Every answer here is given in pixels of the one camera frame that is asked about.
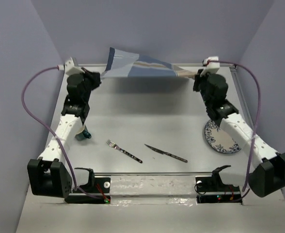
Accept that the blue beige plaid cloth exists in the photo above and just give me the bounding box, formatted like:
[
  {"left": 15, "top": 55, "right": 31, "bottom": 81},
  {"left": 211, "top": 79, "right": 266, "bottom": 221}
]
[{"left": 101, "top": 47, "right": 197, "bottom": 78}]

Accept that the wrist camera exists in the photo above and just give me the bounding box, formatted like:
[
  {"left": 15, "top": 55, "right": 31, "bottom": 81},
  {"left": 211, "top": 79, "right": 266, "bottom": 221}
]
[
  {"left": 57, "top": 57, "right": 85, "bottom": 76},
  {"left": 202, "top": 56, "right": 220, "bottom": 75}
]

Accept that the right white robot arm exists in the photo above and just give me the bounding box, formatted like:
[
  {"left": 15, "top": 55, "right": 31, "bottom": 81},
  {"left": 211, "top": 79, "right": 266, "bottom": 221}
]
[{"left": 193, "top": 69, "right": 285, "bottom": 198}]

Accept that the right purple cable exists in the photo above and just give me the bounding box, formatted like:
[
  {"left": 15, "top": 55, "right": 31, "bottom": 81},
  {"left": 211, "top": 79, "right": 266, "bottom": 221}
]
[{"left": 216, "top": 60, "right": 261, "bottom": 202}]

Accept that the purple cable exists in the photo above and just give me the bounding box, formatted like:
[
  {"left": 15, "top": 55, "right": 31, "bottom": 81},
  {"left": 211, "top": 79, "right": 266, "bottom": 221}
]
[
  {"left": 216, "top": 60, "right": 261, "bottom": 202},
  {"left": 20, "top": 65, "right": 108, "bottom": 202}
]

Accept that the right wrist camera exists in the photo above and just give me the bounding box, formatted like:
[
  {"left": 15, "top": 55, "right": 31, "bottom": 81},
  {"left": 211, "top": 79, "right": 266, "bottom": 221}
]
[{"left": 202, "top": 56, "right": 220, "bottom": 75}]

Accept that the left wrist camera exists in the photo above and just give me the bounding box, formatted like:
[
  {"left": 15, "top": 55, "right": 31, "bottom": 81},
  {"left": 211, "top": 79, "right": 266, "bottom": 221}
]
[{"left": 57, "top": 57, "right": 85, "bottom": 76}]

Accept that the blue floral ceramic plate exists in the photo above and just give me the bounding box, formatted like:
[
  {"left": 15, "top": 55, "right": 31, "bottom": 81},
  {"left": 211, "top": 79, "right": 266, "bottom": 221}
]
[{"left": 204, "top": 120, "right": 241, "bottom": 154}]

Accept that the paper cup green base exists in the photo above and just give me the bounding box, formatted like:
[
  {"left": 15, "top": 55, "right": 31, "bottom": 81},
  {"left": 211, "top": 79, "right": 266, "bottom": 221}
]
[{"left": 75, "top": 125, "right": 92, "bottom": 141}]

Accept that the steak knife patterned handle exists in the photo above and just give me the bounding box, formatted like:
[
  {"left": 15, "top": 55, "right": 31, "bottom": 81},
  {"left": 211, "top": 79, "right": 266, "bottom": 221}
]
[{"left": 145, "top": 144, "right": 188, "bottom": 163}]

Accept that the silver fork patterned handle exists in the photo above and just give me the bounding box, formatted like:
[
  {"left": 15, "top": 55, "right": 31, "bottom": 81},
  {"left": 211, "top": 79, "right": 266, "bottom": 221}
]
[{"left": 106, "top": 140, "right": 143, "bottom": 164}]

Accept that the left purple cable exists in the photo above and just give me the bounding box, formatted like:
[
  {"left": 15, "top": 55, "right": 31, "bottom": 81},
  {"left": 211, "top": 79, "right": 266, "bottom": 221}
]
[{"left": 20, "top": 65, "right": 108, "bottom": 202}]

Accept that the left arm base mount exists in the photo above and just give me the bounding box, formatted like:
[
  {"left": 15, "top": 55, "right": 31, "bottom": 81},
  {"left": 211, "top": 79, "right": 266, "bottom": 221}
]
[{"left": 64, "top": 167, "right": 111, "bottom": 204}]

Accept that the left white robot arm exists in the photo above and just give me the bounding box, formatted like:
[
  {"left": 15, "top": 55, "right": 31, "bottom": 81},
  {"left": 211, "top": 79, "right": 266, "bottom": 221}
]
[{"left": 21, "top": 68, "right": 101, "bottom": 199}]

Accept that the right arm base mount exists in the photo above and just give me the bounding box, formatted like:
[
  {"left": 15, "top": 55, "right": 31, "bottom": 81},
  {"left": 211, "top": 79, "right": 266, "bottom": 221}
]
[{"left": 194, "top": 165, "right": 242, "bottom": 204}]

